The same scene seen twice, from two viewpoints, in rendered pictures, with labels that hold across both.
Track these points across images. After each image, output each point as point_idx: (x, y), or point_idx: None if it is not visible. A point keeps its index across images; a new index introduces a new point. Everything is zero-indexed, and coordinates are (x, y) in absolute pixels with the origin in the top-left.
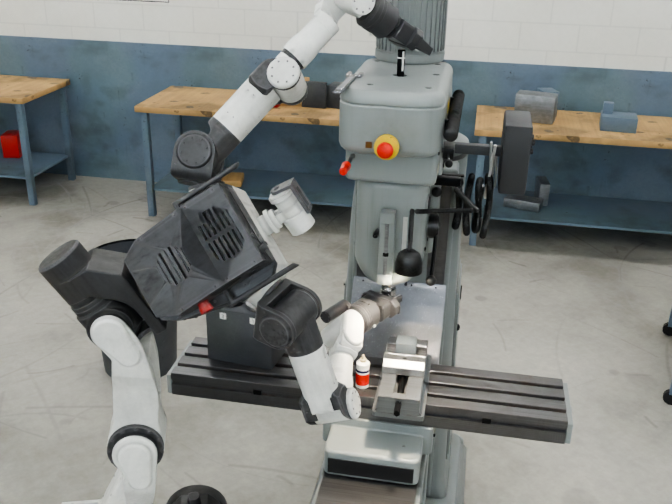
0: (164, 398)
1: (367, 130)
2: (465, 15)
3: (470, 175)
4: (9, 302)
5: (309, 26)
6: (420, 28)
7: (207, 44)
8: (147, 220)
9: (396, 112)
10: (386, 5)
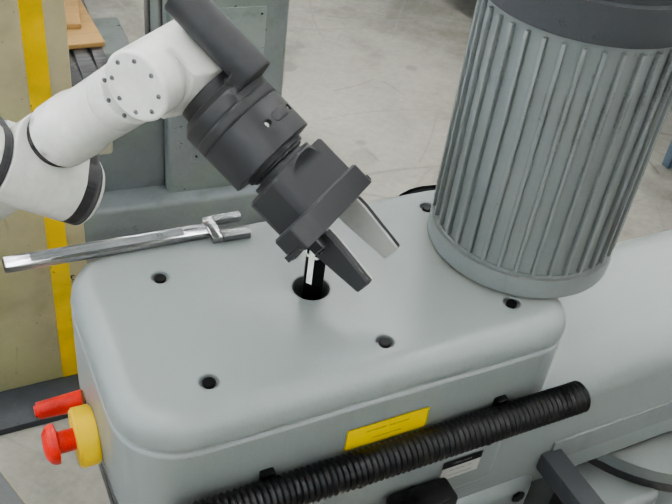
0: None
1: (81, 373)
2: None
3: None
4: (400, 184)
5: (76, 85)
6: (481, 198)
7: None
8: (653, 169)
9: (94, 387)
10: (231, 119)
